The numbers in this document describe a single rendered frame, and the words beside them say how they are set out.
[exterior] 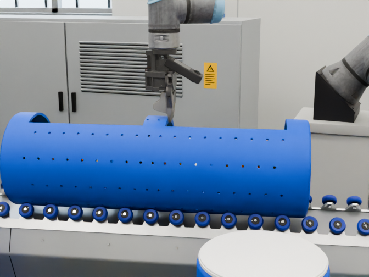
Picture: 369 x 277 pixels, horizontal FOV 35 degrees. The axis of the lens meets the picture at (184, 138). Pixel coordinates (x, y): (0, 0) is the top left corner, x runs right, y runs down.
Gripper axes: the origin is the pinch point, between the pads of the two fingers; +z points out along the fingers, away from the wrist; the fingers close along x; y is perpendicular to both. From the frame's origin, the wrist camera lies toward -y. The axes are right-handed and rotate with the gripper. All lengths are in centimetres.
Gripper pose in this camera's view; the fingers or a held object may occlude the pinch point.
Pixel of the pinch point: (172, 117)
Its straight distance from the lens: 169.3
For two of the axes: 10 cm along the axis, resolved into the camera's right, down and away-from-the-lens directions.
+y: -9.9, -0.3, 1.3
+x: -1.3, 2.4, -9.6
